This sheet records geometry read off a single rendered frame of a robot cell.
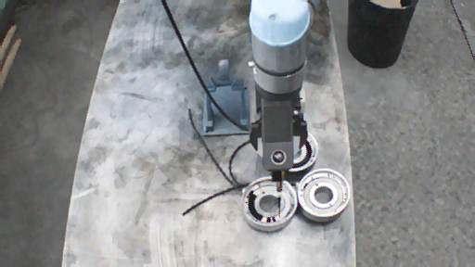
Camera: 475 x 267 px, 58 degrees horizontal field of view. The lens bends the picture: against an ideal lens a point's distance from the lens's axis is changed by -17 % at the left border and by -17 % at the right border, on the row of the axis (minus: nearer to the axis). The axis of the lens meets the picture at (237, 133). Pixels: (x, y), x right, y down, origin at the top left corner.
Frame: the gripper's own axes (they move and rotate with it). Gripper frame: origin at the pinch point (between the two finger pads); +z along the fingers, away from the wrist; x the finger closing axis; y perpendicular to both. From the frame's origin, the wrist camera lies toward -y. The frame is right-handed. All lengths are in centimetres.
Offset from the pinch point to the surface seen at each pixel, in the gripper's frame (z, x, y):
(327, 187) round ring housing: 10.8, -10.0, -0.7
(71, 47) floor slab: 93, 95, 126
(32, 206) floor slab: 93, 98, 35
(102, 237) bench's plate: 13.3, 35.6, -9.6
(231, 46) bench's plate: 13.2, 8.3, 40.1
